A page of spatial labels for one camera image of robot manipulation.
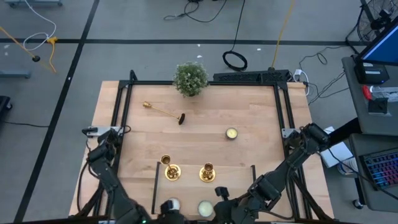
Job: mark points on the white blue-rimmed cup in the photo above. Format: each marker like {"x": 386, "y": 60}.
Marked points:
{"x": 346, "y": 166}

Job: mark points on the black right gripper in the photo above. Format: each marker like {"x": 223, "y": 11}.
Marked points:
{"x": 233, "y": 213}

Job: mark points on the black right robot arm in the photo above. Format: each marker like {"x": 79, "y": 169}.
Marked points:
{"x": 289, "y": 165}

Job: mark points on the black floor fan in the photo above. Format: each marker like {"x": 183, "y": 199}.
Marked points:
{"x": 379, "y": 21}

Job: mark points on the white box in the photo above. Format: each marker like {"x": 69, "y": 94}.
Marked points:
{"x": 337, "y": 154}

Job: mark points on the black wheeled cart base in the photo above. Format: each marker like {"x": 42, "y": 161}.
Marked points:
{"x": 3, "y": 105}

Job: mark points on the black aluminium table frame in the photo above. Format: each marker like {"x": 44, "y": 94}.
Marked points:
{"x": 149, "y": 82}

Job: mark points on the wooden riser shelf black legs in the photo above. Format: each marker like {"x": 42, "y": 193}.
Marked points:
{"x": 236, "y": 193}

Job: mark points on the backlit keyboard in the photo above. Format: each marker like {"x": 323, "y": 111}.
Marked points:
{"x": 384, "y": 169}

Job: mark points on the silver frame bracket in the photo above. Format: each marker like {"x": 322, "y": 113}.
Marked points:
{"x": 286, "y": 133}
{"x": 96, "y": 130}

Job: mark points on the green potted plant black pot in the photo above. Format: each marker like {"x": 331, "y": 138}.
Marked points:
{"x": 190, "y": 79}

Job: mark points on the computer monitor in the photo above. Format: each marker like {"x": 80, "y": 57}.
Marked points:
{"x": 384, "y": 46}

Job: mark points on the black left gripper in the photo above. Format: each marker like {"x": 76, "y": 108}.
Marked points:
{"x": 171, "y": 217}

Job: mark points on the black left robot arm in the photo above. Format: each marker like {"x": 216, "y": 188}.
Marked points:
{"x": 105, "y": 174}

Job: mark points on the clear bottle red cap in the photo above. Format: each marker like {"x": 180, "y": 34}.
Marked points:
{"x": 382, "y": 92}

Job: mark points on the medium gold candlestick holder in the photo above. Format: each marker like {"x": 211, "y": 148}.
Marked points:
{"x": 173, "y": 173}

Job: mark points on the candle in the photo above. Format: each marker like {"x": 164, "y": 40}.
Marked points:
{"x": 205, "y": 208}
{"x": 175, "y": 203}
{"x": 231, "y": 133}

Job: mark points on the short gold candlestick holder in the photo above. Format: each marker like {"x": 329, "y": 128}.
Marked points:
{"x": 207, "y": 175}

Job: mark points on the small black computer box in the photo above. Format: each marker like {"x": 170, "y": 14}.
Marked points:
{"x": 371, "y": 73}

